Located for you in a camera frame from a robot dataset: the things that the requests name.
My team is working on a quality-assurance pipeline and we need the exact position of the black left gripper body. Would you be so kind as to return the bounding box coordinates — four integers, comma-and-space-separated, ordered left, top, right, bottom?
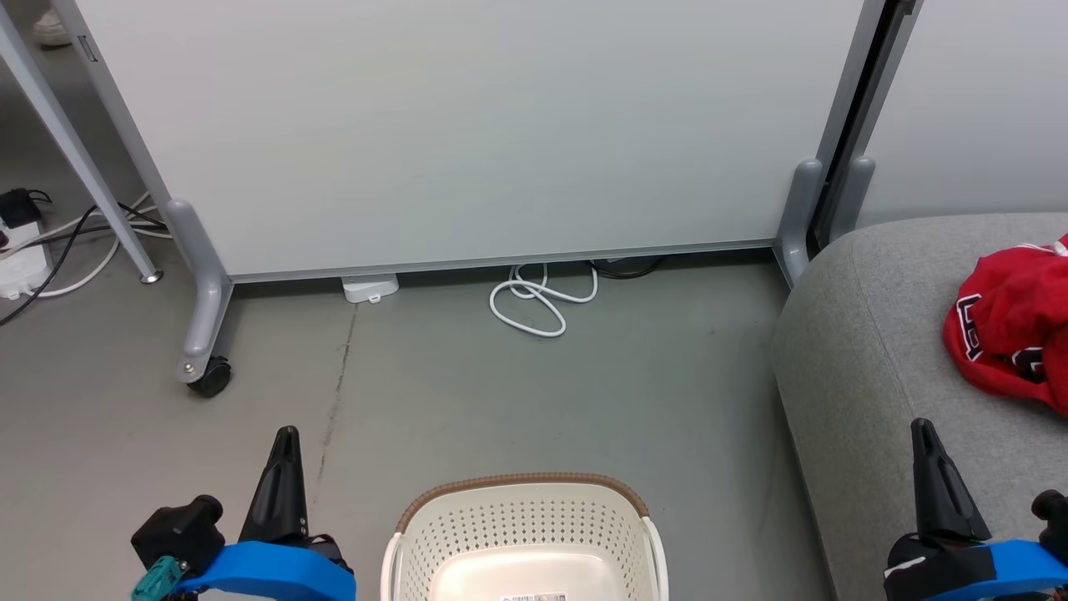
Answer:
131, 495, 225, 577

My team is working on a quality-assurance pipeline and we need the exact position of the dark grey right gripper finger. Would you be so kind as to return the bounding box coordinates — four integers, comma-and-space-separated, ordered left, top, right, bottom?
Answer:
909, 417, 995, 545

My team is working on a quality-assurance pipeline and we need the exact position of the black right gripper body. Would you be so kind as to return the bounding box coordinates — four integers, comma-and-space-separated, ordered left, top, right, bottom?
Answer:
1030, 490, 1068, 545

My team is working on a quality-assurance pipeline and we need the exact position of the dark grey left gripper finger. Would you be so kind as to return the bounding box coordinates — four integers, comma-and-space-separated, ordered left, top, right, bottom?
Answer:
239, 425, 310, 545

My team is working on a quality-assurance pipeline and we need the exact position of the large red jersey white trim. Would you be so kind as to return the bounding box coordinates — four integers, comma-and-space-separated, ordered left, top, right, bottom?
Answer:
943, 234, 1068, 417

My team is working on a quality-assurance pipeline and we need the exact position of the cream perforated laundry basket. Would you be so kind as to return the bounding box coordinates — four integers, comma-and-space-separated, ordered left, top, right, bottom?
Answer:
381, 472, 670, 601

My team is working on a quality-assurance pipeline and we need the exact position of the black caster wheel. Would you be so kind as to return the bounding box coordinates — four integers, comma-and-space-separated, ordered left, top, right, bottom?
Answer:
188, 356, 234, 399

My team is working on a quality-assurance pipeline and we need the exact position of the grey fabric sofa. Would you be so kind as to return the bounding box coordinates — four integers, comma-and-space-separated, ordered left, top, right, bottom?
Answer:
772, 212, 1068, 601

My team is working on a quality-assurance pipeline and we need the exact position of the long grey partition foot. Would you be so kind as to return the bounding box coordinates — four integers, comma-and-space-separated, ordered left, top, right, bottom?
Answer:
164, 199, 235, 386

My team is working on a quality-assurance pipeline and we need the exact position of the small white plastic box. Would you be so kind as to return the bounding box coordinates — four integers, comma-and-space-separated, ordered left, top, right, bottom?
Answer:
342, 273, 401, 305

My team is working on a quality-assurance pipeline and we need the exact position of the white power strip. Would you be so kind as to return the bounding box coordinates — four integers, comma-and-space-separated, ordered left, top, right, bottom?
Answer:
0, 220, 53, 302

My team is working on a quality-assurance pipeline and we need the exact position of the short grey partition foot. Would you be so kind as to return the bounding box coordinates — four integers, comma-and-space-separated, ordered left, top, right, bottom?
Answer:
828, 155, 878, 244
773, 159, 826, 290

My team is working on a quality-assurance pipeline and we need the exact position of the black power adapter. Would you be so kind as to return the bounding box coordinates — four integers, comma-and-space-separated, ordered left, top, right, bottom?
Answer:
0, 188, 44, 231

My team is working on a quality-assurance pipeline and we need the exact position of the grey metal table leg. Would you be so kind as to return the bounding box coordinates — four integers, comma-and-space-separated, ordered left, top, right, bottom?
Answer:
0, 0, 164, 285

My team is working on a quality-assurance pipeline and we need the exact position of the black object under partition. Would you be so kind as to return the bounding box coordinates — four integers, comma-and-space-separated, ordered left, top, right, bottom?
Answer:
588, 255, 669, 281

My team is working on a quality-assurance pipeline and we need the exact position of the narrow white partition panel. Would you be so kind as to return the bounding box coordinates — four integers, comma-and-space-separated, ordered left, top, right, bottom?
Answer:
855, 0, 1068, 229

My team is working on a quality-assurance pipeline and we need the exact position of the wide white partition panel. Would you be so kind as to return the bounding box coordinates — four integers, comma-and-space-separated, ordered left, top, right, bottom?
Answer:
50, 0, 888, 285

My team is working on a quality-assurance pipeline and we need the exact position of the white shoe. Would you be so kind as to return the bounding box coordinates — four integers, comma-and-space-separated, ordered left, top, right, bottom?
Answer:
32, 7, 75, 49

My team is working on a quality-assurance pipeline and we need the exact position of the teal left cable connector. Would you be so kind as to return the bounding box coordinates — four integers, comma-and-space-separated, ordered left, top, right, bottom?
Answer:
130, 555, 192, 601

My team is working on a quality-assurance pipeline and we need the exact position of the white floor cable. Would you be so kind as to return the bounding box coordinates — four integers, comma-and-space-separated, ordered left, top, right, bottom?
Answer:
33, 192, 173, 301

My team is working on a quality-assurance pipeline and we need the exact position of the coiled white cable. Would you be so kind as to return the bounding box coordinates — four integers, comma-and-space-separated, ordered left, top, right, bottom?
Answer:
489, 262, 600, 340

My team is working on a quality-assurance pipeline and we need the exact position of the black floor cable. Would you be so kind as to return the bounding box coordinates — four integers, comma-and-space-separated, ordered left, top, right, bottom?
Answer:
0, 200, 169, 327

